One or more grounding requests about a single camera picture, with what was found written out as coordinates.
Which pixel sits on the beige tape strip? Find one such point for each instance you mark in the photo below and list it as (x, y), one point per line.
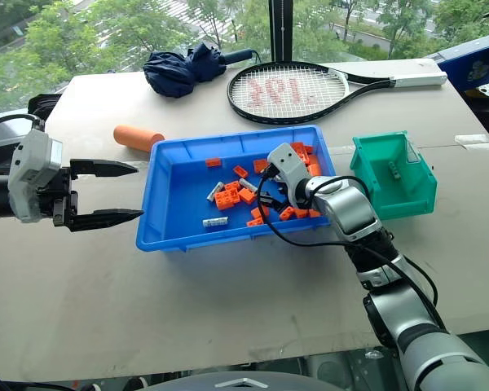
(472, 140)

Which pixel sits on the grey brick in tray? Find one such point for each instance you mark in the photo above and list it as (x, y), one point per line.
(215, 222)

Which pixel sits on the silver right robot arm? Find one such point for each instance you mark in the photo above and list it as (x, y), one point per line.
(350, 207)

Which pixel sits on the large orange brick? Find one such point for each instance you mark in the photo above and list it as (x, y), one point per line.
(227, 199)

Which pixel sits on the blue printed box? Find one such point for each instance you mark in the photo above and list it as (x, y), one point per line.
(464, 61)

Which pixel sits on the black and white tennis racket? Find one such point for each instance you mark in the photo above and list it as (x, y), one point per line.
(287, 91)

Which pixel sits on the green plastic bin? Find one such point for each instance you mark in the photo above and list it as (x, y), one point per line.
(391, 191)

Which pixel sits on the small orange brick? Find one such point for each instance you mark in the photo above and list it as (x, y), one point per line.
(287, 213)
(261, 165)
(315, 212)
(254, 222)
(309, 149)
(298, 148)
(247, 196)
(213, 163)
(301, 212)
(259, 212)
(240, 171)
(314, 166)
(232, 186)

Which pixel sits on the navy folded umbrella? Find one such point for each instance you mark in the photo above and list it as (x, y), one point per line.
(175, 71)

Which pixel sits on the orange foam cylinder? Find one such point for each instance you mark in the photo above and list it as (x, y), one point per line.
(136, 137)

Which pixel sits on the blue plastic bin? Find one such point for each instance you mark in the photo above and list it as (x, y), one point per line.
(179, 191)

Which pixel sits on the silver battery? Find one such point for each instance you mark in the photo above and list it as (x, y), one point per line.
(394, 170)
(214, 192)
(248, 184)

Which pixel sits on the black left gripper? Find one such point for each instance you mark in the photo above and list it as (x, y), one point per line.
(61, 191)

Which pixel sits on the black window frame post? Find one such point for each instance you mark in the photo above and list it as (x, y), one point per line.
(281, 28)

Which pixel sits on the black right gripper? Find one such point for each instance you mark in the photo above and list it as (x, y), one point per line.
(284, 193)

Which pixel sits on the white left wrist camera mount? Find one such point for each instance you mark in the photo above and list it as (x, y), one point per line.
(30, 163)

